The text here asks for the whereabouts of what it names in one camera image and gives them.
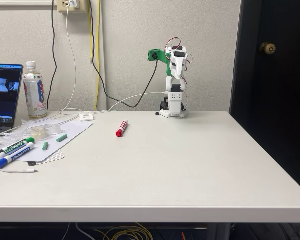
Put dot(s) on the red dry erase marker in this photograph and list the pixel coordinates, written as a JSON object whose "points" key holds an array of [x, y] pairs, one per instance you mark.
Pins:
{"points": [[122, 128]]}

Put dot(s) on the green dry erase marker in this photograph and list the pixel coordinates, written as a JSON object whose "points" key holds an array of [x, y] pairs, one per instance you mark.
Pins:
{"points": [[15, 147]]}

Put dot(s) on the blue dry erase marker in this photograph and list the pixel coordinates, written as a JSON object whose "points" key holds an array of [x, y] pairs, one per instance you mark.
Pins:
{"points": [[17, 156]]}

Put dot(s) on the brass door knob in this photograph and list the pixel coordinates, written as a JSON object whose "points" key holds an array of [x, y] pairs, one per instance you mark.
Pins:
{"points": [[267, 48]]}

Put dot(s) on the white adapter box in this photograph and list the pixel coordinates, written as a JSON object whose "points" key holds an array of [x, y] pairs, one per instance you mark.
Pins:
{"points": [[86, 116]]}

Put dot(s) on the dark door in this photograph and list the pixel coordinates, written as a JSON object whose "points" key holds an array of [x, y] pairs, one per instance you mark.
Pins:
{"points": [[277, 112]]}

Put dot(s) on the white charger plug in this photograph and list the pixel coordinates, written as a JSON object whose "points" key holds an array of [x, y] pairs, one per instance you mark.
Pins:
{"points": [[73, 3]]}

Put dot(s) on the white paper sheet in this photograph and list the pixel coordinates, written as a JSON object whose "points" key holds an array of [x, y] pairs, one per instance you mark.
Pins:
{"points": [[72, 132]]}

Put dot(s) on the mint green cylinder piece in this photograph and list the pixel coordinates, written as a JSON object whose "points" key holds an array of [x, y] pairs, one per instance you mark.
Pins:
{"points": [[45, 146], [61, 138]]}

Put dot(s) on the plastic tea bottle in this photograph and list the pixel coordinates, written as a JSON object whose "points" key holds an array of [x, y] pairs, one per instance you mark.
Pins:
{"points": [[35, 92]]}

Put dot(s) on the clear round container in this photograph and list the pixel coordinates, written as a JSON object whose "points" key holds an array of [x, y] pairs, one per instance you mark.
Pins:
{"points": [[43, 131]]}

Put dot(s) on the white mesh mat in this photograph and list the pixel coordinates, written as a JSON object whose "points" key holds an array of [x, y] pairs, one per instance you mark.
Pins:
{"points": [[55, 157]]}

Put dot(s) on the grey table leg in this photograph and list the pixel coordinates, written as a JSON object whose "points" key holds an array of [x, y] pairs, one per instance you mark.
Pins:
{"points": [[218, 232]]}

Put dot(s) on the grey laptop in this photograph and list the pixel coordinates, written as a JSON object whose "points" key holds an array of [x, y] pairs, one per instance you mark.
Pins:
{"points": [[5, 95]]}

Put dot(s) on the clear plastic bags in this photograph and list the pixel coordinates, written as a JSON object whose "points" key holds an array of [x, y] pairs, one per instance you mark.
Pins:
{"points": [[10, 133]]}

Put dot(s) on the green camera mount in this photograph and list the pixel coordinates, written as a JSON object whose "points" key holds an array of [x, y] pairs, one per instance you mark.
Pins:
{"points": [[168, 63]]}

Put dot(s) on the green camera board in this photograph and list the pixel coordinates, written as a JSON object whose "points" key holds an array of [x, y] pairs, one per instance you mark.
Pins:
{"points": [[154, 55]]}

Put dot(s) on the beige wall outlet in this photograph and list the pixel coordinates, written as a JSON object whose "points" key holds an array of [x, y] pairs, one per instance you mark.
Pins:
{"points": [[62, 7]]}

